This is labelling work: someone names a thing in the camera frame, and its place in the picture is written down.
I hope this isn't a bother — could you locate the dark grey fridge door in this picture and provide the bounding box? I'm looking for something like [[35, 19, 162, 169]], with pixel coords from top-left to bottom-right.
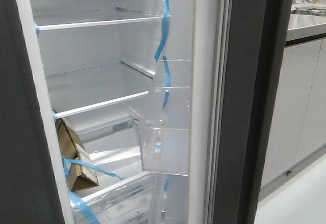
[[188, 0, 292, 223]]

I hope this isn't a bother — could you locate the clear plastic door bin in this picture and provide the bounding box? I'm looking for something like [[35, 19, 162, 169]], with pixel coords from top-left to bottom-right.
[[137, 60, 192, 176]]

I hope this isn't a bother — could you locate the grey fridge body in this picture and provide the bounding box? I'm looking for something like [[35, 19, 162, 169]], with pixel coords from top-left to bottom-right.
[[16, 0, 196, 223]]

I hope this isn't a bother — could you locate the middle glass fridge shelf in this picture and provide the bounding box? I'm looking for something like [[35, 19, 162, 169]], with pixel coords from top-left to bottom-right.
[[46, 62, 152, 118]]

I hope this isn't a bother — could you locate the glass fridge shelf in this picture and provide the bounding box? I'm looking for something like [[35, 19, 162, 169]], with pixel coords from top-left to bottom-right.
[[34, 8, 162, 31], [46, 62, 152, 118]]

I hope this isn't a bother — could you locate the top glass fridge shelf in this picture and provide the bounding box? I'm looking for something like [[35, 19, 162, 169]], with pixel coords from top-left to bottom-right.
[[34, 8, 162, 31]]

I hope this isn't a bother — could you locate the blue tape strip on bin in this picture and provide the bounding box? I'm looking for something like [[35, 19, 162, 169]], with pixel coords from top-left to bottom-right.
[[162, 55, 172, 109]]

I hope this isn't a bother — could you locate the blue tape strip upper right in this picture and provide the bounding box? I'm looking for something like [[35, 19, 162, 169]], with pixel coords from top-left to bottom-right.
[[154, 0, 171, 62]]

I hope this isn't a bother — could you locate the clear crisper drawer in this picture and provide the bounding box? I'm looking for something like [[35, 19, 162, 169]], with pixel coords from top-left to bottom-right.
[[82, 173, 156, 223]]

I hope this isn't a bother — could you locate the brown cardboard box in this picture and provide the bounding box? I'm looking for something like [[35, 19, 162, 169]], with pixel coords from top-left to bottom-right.
[[55, 119, 99, 192]]

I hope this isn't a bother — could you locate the blue tape strip over box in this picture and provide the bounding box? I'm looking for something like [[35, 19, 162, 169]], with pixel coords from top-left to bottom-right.
[[61, 155, 125, 180]]

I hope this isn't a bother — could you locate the blue tape strip lower left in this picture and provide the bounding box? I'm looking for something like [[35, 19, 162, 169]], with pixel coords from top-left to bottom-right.
[[68, 190, 100, 224]]

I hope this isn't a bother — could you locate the grey kitchen counter cabinet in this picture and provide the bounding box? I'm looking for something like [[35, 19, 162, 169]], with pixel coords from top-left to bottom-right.
[[258, 4, 326, 197]]

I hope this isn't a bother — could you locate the steel sink on counter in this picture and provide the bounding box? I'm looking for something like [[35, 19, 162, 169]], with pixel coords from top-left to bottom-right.
[[291, 4, 325, 17]]

